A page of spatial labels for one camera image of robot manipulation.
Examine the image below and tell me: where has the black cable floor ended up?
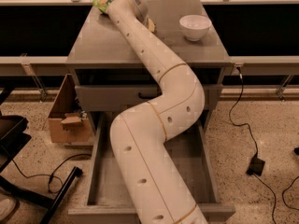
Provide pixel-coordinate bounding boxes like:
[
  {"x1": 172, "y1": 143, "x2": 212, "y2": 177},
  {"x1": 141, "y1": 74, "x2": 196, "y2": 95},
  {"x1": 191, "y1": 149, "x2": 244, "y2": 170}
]
[
  {"x1": 11, "y1": 153, "x2": 93, "y2": 194},
  {"x1": 228, "y1": 66, "x2": 278, "y2": 224}
]

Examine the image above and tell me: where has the black cart frame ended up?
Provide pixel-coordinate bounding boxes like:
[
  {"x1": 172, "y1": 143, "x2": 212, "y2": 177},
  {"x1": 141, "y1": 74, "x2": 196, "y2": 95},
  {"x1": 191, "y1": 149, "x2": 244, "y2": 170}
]
[{"x1": 0, "y1": 87, "x2": 84, "y2": 224}]

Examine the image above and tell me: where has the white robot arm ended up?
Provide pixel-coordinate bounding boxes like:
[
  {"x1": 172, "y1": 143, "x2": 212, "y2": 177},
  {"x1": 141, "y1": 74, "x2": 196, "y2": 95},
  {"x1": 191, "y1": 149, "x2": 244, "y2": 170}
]
[{"x1": 108, "y1": 0, "x2": 207, "y2": 224}]

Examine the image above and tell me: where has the black cable left floor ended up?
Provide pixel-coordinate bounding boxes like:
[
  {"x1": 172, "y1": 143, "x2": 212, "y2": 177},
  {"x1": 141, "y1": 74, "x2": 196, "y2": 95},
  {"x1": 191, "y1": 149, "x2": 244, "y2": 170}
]
[{"x1": 11, "y1": 153, "x2": 93, "y2": 194}]

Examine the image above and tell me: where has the black power adapter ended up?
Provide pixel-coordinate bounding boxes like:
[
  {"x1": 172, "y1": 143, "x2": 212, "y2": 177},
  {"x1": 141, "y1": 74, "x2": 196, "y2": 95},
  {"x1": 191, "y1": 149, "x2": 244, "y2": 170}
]
[{"x1": 247, "y1": 156, "x2": 265, "y2": 176}]

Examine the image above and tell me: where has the white bowl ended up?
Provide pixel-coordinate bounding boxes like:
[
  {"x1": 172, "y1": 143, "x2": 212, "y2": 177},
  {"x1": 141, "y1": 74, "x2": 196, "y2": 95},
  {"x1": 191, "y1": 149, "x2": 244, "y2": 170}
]
[{"x1": 179, "y1": 15, "x2": 212, "y2": 41}]

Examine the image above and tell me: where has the grey railing barrier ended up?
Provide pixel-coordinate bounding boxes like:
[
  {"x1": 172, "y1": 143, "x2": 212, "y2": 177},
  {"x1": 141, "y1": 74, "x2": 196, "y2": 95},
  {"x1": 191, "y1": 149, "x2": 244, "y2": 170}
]
[{"x1": 0, "y1": 0, "x2": 299, "y2": 101}]

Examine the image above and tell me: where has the black cable far right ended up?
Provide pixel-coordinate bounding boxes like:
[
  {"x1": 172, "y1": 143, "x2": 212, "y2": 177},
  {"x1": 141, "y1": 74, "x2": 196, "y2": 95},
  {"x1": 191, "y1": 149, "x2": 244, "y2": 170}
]
[{"x1": 281, "y1": 175, "x2": 299, "y2": 212}]

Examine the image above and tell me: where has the closed grey middle drawer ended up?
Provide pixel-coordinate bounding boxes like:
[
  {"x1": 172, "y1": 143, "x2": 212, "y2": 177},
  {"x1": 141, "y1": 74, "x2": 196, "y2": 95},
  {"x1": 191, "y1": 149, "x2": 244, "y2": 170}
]
[{"x1": 75, "y1": 84, "x2": 223, "y2": 112}]

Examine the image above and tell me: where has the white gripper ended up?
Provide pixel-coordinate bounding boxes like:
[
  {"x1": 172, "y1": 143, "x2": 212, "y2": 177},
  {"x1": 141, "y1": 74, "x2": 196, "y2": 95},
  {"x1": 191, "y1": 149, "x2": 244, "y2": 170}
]
[{"x1": 126, "y1": 0, "x2": 156, "y2": 33}]

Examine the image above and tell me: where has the black cable right floor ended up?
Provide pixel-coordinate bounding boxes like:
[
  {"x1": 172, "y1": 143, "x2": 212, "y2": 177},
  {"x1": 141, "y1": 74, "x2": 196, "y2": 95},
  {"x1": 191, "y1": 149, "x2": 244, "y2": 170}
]
[{"x1": 228, "y1": 66, "x2": 278, "y2": 224}]

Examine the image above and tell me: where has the cardboard box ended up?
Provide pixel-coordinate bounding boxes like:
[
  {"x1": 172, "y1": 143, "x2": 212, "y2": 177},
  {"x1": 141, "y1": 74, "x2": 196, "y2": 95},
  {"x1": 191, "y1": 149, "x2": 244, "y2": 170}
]
[{"x1": 48, "y1": 75, "x2": 93, "y2": 143}]

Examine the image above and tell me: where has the open grey bottom drawer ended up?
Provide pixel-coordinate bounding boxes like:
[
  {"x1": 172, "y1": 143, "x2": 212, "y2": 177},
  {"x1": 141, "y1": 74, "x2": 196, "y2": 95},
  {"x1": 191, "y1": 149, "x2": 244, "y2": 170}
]
[{"x1": 68, "y1": 112, "x2": 235, "y2": 224}]

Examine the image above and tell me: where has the grey drawer cabinet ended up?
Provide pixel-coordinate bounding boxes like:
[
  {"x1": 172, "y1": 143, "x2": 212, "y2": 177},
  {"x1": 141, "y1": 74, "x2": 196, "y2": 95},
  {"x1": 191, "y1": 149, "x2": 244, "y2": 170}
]
[{"x1": 66, "y1": 0, "x2": 234, "y2": 142}]

